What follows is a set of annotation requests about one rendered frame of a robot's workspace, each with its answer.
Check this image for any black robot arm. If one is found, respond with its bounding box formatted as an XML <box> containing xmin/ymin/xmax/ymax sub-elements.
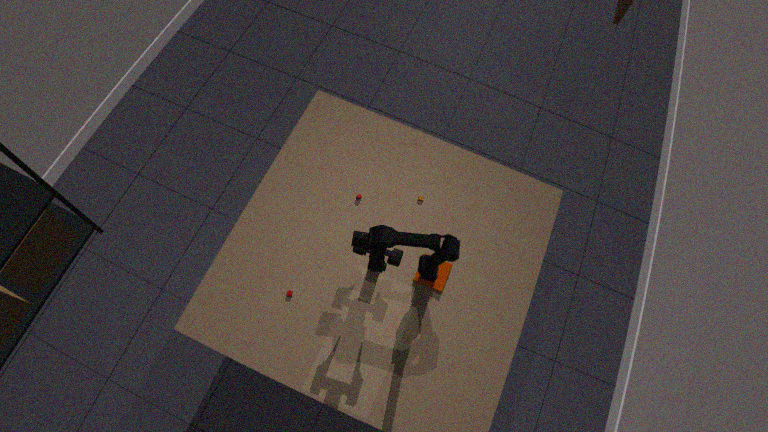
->
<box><xmin>351</xmin><ymin>225</ymin><xmax>461</xmax><ymax>282</ymax></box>

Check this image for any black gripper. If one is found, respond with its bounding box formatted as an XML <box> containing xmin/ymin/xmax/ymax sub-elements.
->
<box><xmin>353</xmin><ymin>247</ymin><xmax>403</xmax><ymax>267</ymax></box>

